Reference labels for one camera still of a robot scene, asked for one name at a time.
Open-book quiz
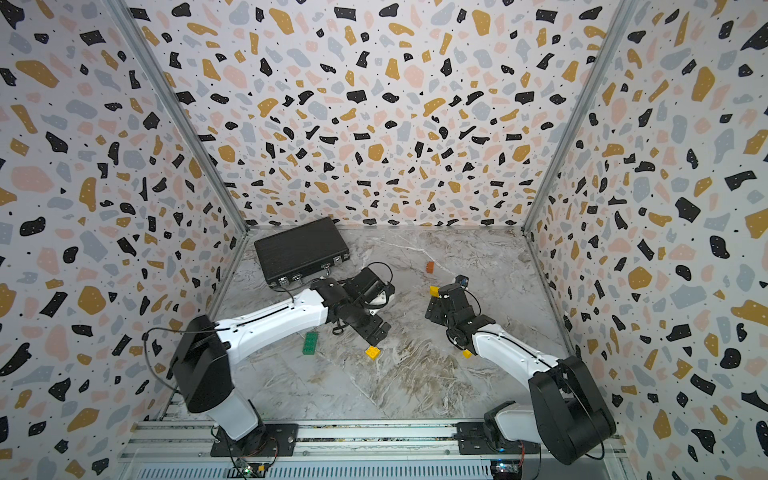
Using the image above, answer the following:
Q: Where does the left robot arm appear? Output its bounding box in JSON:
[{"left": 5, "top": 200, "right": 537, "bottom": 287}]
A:
[{"left": 170, "top": 267, "right": 395, "bottom": 445}]

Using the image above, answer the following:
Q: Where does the small circuit board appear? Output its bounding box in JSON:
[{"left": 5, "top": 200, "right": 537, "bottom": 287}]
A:
[{"left": 234, "top": 458, "right": 271, "bottom": 479}]

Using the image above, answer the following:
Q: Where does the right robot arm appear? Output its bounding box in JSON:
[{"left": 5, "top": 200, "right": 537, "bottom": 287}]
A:
[{"left": 425, "top": 278, "right": 617, "bottom": 465}]

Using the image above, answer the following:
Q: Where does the yellow square lego brick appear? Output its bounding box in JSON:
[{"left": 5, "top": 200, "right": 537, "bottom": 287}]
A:
[{"left": 365, "top": 346, "right": 381, "bottom": 360}]

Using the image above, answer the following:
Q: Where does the green lego brick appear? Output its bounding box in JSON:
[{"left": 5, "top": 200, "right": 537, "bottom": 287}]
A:
[{"left": 302, "top": 331, "right": 319, "bottom": 356}]

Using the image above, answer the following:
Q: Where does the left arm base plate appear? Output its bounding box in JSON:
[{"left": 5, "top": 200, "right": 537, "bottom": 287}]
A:
[{"left": 210, "top": 423, "right": 299, "bottom": 458}]

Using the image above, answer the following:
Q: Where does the aluminium front rail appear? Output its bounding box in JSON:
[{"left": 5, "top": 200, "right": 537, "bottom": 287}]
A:
[{"left": 119, "top": 418, "right": 631, "bottom": 463}]

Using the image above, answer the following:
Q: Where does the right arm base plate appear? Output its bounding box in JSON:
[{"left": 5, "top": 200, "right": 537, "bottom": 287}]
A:
[{"left": 454, "top": 422, "right": 541, "bottom": 455}]

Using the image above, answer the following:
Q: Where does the black briefcase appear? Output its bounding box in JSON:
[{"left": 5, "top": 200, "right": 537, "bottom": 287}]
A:
[{"left": 254, "top": 217, "right": 350, "bottom": 288}]

